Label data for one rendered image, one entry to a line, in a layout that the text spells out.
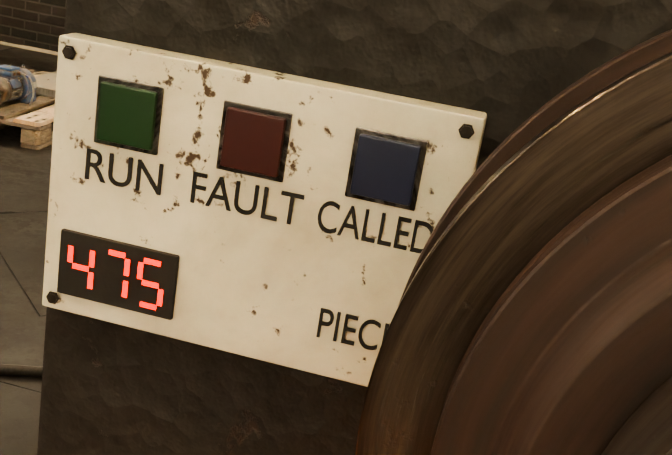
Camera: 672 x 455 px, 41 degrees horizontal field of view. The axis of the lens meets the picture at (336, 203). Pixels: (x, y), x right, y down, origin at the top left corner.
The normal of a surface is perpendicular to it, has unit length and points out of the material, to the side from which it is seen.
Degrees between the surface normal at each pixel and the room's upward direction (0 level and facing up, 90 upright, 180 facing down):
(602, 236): 90
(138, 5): 90
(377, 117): 90
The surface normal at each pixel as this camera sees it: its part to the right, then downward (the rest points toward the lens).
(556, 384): -0.87, -0.32
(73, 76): -0.22, 0.26
